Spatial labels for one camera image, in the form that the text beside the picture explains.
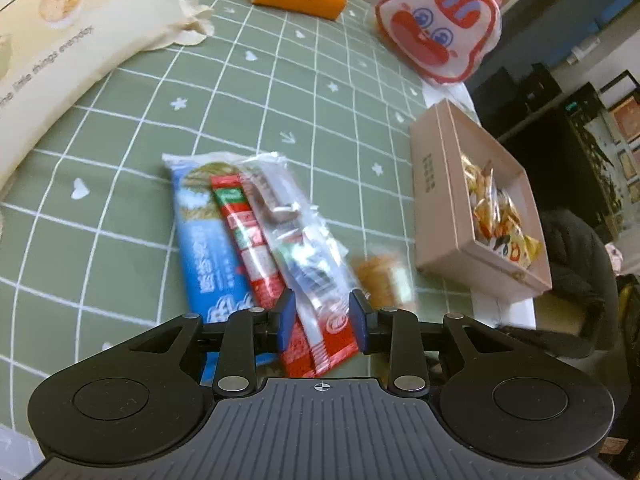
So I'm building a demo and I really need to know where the yellow mushroom panda snack bag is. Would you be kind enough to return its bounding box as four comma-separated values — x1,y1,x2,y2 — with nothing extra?
461,154,541,269

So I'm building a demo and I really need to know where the long red snack packet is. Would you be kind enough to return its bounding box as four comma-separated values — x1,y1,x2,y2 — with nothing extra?
210,174,357,377

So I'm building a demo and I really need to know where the blue snack packet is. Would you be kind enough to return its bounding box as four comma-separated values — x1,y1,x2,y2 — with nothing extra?
163,152,295,399

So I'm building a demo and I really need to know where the green grid tablecloth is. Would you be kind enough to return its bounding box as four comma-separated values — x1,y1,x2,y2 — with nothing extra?
0,0,482,441

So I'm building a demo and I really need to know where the pink cardboard box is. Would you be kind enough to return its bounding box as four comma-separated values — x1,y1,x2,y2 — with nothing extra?
409,100,552,302

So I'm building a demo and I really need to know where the clear wrapped biscuit stack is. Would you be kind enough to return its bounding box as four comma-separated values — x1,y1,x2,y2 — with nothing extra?
352,252,416,313

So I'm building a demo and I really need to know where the clear wrapped dark snack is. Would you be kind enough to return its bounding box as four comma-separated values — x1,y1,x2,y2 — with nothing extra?
239,153,352,310

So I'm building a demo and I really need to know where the cream cartoon canvas bag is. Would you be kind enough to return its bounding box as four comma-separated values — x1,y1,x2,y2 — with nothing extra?
1,0,214,183

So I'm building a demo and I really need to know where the rabbit face snack bag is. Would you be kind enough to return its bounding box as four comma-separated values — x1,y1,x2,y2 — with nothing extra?
374,0,502,84

